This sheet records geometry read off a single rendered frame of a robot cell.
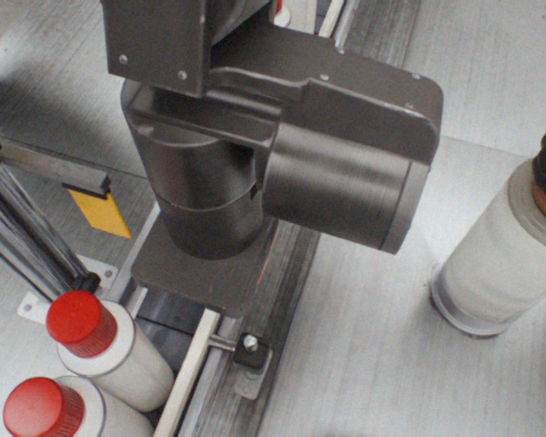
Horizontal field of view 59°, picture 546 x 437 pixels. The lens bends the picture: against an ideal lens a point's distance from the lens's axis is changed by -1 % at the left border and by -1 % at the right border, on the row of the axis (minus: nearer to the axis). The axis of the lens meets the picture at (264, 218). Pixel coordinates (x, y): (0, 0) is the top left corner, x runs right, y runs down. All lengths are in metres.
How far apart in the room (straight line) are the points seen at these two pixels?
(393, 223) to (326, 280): 0.34
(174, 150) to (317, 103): 0.06
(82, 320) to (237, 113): 0.17
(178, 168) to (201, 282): 0.09
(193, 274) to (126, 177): 0.40
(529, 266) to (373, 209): 0.24
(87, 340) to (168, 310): 0.22
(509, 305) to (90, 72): 0.64
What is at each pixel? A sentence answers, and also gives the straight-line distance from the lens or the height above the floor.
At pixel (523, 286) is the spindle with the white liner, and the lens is 0.43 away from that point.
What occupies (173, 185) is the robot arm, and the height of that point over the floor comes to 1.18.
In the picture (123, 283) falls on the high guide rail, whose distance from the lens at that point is 0.44.
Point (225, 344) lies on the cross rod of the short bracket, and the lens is 0.46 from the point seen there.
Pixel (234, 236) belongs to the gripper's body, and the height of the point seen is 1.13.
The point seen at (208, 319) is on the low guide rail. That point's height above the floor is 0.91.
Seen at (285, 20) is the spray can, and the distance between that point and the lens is 0.51.
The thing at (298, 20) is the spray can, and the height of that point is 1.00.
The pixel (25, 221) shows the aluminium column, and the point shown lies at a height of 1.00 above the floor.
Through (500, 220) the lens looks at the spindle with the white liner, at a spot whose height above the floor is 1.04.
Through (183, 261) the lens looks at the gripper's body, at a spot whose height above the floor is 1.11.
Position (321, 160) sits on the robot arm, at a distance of 0.18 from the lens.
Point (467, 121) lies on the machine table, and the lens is 0.75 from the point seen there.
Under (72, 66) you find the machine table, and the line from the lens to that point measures 0.83.
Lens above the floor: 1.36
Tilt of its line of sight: 61 degrees down
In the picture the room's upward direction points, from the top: straight up
